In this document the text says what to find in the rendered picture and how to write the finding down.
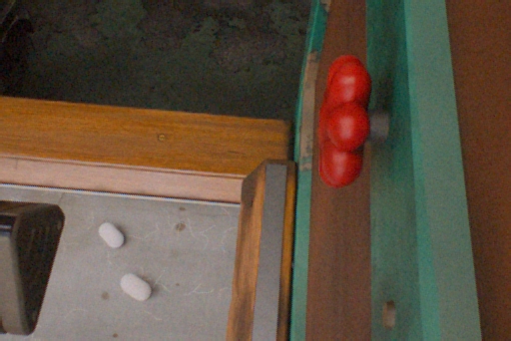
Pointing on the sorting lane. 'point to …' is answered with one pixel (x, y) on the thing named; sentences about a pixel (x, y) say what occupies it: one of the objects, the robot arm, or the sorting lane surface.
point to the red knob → (347, 122)
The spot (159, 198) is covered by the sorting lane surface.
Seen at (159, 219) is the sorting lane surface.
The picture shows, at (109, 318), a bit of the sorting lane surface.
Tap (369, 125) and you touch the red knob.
